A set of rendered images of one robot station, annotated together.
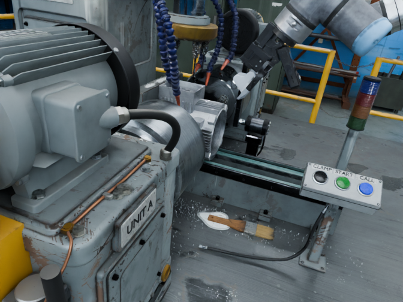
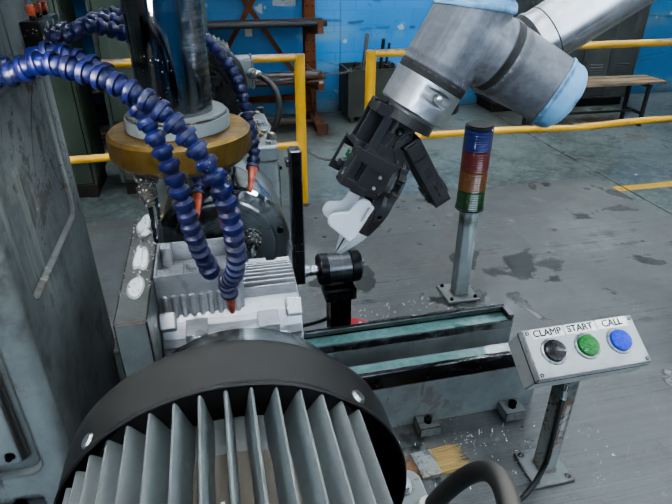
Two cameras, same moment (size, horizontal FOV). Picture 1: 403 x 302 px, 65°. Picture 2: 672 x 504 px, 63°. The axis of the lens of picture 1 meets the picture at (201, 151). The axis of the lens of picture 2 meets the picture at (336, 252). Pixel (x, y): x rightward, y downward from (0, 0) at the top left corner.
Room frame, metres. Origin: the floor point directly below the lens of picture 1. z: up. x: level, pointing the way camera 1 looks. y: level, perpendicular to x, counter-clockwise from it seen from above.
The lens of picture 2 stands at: (0.29, 0.25, 1.54)
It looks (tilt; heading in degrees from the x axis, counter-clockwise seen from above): 29 degrees down; 331
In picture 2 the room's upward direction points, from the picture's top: straight up
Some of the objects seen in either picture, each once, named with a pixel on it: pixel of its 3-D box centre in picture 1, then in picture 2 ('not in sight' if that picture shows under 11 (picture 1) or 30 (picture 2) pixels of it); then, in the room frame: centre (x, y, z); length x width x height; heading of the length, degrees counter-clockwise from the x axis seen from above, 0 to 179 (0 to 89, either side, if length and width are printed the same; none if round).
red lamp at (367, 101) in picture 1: (365, 98); (475, 159); (1.12, -0.56, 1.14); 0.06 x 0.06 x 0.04
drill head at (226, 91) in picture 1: (219, 93); (222, 220); (1.30, -0.05, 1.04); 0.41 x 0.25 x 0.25; 163
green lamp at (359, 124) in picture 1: (357, 121); (470, 198); (1.12, -0.56, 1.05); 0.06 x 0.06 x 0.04
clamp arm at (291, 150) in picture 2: (241, 92); (297, 218); (1.08, -0.12, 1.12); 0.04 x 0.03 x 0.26; 73
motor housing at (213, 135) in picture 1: (190, 125); (233, 323); (0.98, 0.05, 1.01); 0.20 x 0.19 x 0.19; 73
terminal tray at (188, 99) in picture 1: (182, 96); (200, 276); (1.00, 0.08, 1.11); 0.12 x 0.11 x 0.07; 73
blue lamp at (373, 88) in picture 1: (369, 85); (478, 138); (1.12, -0.56, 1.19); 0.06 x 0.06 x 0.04
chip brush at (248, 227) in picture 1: (240, 225); (408, 469); (0.76, -0.15, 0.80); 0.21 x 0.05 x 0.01; 78
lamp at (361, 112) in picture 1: (361, 110); (472, 178); (1.12, -0.56, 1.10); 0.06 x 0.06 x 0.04
